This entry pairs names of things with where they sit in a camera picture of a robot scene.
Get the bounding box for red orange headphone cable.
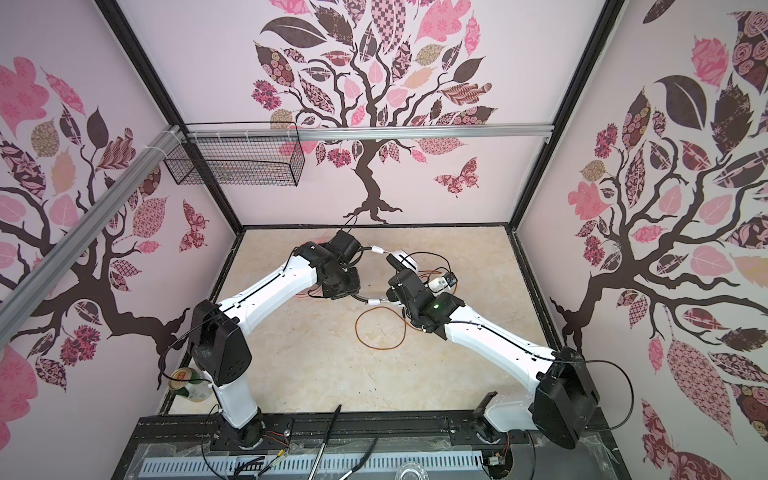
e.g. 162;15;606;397
353;263;457;353

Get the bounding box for pink headphones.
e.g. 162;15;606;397
297;240;337;298

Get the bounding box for white black headphones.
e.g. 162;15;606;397
351;246;419;306

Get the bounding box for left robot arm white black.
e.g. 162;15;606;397
189;230;365;431

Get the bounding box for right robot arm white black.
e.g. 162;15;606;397
386;251;599;449

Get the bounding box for green drink can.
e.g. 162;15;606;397
168;367;213;403

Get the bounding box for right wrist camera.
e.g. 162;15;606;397
427;272;458;294

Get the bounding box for black wire basket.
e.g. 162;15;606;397
164;120;305;187

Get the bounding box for back aluminium rail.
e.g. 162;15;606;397
186;123;554;141

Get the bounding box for aluminium rail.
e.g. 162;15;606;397
1;125;182;345
186;123;554;141

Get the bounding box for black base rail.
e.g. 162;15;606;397
111;410;630;479

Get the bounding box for white slotted cable duct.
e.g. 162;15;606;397
136;451;482;479

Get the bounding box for left aluminium rail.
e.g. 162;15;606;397
1;125;182;345

